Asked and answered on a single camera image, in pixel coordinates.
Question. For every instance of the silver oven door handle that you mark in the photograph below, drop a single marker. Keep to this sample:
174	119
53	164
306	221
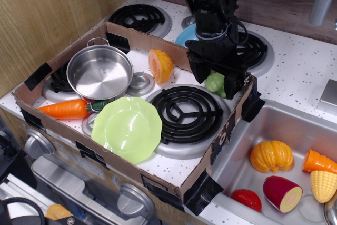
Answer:
83	196

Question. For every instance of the orange toy pumpkin half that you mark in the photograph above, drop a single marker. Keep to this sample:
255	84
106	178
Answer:
161	65

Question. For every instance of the red toy tomato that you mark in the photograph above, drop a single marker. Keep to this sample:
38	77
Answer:
247	198

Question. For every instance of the orange toy piece bottom left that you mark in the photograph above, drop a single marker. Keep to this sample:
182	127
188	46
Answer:
56	212

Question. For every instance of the grey faucet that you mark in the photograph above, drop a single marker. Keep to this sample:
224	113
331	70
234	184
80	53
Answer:
319	12

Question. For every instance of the silver metal lid knob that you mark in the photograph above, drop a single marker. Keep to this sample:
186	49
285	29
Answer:
188	21

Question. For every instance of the stainless steel pot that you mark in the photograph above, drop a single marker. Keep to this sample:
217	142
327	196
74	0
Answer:
99	71

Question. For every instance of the orange toy pumpkin in sink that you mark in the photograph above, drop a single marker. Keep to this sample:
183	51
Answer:
272	156

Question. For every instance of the back right black burner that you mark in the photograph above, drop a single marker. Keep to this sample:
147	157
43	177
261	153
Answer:
252	50

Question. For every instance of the right silver stove knob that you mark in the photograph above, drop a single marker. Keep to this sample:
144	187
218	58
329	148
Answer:
134	203

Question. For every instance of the black burner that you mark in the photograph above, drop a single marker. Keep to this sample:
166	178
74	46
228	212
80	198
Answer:
59	81
252	50
189	114
141	17

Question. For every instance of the yellow toy corn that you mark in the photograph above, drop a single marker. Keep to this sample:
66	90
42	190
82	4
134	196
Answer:
323	185

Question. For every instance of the red toy sweet potato half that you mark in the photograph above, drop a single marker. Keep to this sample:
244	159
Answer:
282	193

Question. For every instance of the silver stove knob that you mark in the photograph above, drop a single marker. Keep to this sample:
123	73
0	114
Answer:
134	203
37	145

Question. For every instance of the back left black burner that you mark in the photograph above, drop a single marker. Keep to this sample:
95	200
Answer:
141	17

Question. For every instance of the small silver centre burner cap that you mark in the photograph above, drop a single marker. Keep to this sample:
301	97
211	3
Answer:
141	84

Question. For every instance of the front left black burner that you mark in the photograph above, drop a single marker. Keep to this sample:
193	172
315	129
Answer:
59	81

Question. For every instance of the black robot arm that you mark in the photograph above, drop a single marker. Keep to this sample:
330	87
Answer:
213	12

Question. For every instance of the green toy broccoli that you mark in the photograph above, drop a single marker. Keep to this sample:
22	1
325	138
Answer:
215	84

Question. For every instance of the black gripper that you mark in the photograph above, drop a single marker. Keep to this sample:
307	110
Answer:
216	50

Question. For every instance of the left silver stove knob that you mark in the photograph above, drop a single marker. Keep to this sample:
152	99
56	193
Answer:
37	145

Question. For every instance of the blue plastic bowl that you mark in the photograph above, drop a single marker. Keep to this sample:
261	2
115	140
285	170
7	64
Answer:
188	34

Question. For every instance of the front right black burner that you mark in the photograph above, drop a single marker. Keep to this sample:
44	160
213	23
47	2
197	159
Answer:
189	114

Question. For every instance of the light green plastic plate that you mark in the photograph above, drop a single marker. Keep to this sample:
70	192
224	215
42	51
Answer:
129	127

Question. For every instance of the orange toy carrot piece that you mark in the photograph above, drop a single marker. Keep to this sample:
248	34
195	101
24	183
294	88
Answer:
313	161

